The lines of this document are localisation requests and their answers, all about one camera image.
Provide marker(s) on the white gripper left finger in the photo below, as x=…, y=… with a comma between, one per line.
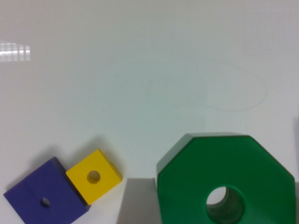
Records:
x=140, y=202

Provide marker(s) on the green octagonal block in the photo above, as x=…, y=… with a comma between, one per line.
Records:
x=223, y=179

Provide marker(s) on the dark purple square block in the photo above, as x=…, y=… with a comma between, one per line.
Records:
x=46, y=196

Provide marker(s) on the small yellow square block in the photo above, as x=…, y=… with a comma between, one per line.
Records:
x=94, y=176

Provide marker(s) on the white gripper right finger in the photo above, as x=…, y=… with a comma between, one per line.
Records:
x=296, y=208

